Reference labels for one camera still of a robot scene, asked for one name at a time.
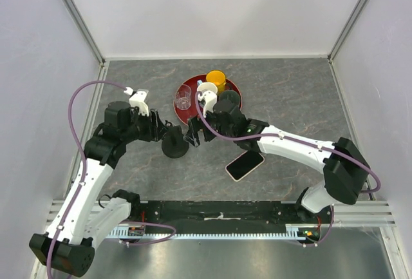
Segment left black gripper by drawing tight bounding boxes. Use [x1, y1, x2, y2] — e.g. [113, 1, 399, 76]
[121, 107, 169, 144]

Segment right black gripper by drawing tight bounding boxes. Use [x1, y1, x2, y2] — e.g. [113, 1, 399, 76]
[183, 109, 235, 148]

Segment black phone stand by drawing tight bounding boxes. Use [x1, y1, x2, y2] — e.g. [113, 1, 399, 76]
[162, 125, 189, 159]

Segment phone with pink case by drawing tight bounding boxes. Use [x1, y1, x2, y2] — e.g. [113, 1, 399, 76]
[225, 151, 265, 182]

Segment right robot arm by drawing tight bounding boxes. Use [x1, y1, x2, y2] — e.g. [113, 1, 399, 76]
[185, 91, 371, 224]

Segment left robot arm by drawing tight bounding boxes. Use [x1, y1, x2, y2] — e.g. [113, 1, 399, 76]
[29, 102, 172, 278]

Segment red round tray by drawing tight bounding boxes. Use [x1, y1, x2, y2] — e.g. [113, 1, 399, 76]
[173, 73, 243, 126]

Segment clear plastic cup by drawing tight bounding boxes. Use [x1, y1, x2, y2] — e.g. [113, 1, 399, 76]
[174, 84, 192, 110]

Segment dark green glass mug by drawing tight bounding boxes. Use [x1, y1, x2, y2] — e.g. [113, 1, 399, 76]
[219, 90, 241, 107]

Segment yellow mug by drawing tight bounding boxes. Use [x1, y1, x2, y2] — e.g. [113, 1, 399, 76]
[206, 70, 227, 94]

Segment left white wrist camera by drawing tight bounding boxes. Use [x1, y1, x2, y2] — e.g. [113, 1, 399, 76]
[124, 87, 149, 117]

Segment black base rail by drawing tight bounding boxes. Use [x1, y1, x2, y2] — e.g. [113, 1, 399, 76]
[133, 200, 331, 235]

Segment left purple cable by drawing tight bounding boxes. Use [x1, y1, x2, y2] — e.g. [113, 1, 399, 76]
[46, 80, 129, 279]

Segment slotted cable duct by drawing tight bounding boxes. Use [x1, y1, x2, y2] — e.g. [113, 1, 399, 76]
[106, 225, 321, 242]

